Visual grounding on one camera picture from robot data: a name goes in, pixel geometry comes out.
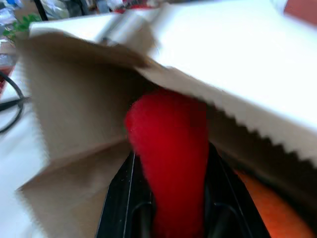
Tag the orange plush toy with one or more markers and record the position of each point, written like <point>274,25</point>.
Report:
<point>277,210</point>

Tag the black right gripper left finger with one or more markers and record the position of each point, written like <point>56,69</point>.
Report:
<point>121,193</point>

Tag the green plant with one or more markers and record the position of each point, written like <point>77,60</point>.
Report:
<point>21,26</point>

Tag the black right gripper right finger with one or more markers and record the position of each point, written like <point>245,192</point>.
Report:
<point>230,205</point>

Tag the red plush toy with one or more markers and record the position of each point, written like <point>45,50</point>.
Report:
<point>171,153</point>

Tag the brown paper bag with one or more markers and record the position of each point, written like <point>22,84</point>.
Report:
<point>81,116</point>

